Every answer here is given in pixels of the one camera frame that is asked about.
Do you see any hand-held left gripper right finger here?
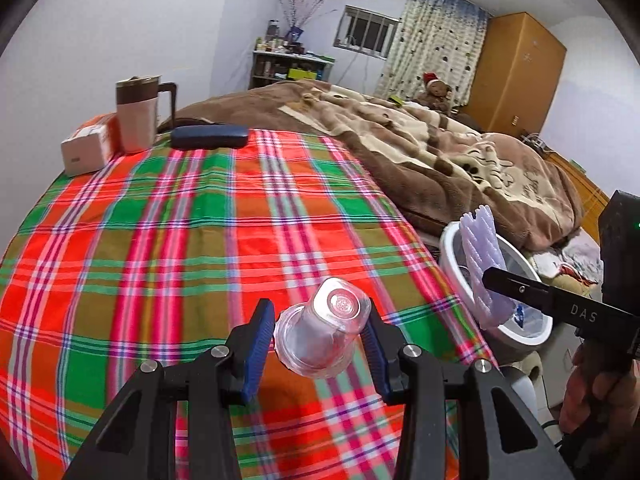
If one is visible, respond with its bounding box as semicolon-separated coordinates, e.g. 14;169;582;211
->
362;300;576;480

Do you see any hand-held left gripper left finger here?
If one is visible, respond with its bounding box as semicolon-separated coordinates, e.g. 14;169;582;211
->
62;299;276;480

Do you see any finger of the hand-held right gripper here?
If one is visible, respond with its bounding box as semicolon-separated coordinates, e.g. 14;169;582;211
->
482;266;555;315

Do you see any white foam fruit net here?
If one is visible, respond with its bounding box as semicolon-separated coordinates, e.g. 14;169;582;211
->
459;204;509;332

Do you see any clear plastic cup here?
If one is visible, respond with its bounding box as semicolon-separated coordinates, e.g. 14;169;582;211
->
273;277;372;380

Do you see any white trash bin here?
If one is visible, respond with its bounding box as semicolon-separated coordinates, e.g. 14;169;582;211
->
438;220;555;348

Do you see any person's right hand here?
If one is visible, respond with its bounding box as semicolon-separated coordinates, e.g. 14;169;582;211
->
559;340;640;434

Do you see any floral cloth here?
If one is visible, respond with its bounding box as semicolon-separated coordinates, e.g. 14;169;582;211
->
529;240;604;292

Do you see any plaid tablecloth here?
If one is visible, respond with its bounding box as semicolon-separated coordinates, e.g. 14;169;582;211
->
0;129;501;480

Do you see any brown printed blanket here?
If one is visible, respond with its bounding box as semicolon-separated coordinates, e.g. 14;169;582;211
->
157;80;584;252

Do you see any teddy bear with red hat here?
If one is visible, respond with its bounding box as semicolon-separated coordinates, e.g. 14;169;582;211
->
417;72;454;114

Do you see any wooden wardrobe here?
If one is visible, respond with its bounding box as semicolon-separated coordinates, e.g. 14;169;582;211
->
460;11;569;138

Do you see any dark blue glasses case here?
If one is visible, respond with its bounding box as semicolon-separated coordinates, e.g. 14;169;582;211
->
169;123;250;151

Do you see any patterned curtain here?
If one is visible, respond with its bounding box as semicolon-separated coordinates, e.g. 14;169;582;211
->
375;0;489;107

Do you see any pink mug with brown lid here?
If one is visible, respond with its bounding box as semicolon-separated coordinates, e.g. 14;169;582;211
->
115;74;177;154

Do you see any pink tissue box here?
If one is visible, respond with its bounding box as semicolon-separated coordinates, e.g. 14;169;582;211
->
60;114;121;178

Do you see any cluttered storage shelf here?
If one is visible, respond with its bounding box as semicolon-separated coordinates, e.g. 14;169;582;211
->
250;49;335;92

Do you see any barred window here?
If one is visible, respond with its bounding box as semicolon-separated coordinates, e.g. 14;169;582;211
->
332;5;402;62

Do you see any vase of dry branches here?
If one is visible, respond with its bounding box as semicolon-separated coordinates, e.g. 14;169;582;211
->
277;0;337;44

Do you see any wooden bed frame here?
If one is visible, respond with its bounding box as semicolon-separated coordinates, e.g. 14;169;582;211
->
544;152;614;242

